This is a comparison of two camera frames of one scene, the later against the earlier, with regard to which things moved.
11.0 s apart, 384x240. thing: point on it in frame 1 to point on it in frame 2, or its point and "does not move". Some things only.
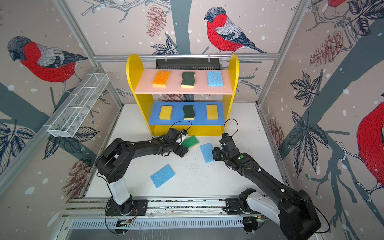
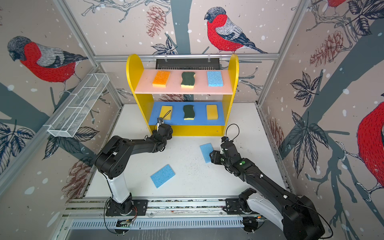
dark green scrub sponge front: x=188 y=80 does not move
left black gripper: x=179 y=152 to x=170 y=135
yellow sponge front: x=212 y=112 does not move
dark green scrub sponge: x=189 y=112 does not move
